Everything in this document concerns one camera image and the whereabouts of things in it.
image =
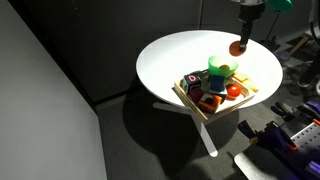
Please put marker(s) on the pink foam cube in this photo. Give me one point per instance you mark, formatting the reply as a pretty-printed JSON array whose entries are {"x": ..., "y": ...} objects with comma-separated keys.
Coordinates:
[{"x": 196, "y": 94}]

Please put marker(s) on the wooden tray box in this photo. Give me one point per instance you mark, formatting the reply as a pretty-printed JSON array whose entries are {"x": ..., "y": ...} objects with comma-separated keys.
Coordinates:
[{"x": 226, "y": 106}]

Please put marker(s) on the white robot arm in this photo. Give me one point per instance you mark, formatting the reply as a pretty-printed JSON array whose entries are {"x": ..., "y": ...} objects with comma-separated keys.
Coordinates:
[{"x": 250, "y": 11}]

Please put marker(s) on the orange toy fruit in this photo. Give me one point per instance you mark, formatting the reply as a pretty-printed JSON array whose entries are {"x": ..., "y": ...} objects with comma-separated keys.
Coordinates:
[{"x": 237, "y": 48}]

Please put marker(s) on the black letter D cube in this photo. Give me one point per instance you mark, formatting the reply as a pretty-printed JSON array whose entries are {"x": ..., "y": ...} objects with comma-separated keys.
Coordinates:
[{"x": 190, "y": 81}]

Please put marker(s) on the blue foam cube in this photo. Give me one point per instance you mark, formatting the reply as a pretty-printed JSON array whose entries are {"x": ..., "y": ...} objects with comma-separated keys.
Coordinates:
[{"x": 216, "y": 83}]

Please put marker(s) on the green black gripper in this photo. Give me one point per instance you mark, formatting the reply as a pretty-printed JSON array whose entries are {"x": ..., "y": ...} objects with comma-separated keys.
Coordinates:
[{"x": 251, "y": 10}]

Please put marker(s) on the yellow toy lemon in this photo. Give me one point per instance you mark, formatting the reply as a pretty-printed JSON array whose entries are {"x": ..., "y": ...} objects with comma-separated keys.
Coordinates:
[{"x": 224, "y": 67}]

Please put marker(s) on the round white table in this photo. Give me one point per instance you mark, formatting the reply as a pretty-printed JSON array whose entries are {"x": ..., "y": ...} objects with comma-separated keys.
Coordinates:
[{"x": 169, "y": 58}]

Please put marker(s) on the perforated metal plate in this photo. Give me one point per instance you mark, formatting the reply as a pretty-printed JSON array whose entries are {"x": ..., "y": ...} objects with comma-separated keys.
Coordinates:
[{"x": 308, "y": 142}]

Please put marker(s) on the red toy tomato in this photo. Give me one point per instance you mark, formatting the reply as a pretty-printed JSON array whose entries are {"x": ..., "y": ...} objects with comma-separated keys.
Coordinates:
[{"x": 233, "y": 90}]

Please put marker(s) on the orange shape cube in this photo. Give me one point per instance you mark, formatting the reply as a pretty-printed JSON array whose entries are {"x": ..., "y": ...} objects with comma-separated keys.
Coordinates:
[{"x": 209, "y": 103}]

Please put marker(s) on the green translucent bowl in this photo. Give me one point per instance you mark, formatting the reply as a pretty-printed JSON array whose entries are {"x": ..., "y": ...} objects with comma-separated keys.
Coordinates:
[{"x": 214, "y": 62}]

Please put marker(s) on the purple clamp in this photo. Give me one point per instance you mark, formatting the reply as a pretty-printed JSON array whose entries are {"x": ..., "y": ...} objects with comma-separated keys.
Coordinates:
[{"x": 274, "y": 139}]

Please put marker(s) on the grey metal base plate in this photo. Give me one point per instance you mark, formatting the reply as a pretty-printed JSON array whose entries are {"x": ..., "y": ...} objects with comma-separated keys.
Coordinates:
[{"x": 260, "y": 164}]

